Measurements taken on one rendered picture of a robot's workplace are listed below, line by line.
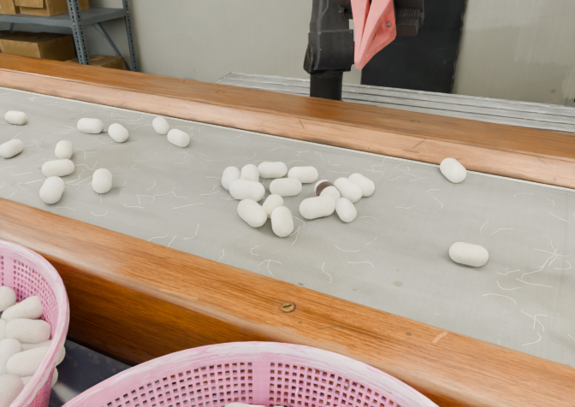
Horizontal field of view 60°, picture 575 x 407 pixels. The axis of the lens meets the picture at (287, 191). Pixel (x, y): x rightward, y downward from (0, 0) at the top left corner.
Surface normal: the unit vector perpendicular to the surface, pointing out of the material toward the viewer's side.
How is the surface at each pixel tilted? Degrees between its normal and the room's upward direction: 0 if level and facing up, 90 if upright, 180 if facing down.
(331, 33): 76
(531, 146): 0
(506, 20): 89
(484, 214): 0
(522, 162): 45
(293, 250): 0
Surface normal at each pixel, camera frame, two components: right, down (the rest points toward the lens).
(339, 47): 0.24, 0.24
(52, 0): 0.89, 0.22
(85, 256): 0.00, -0.88
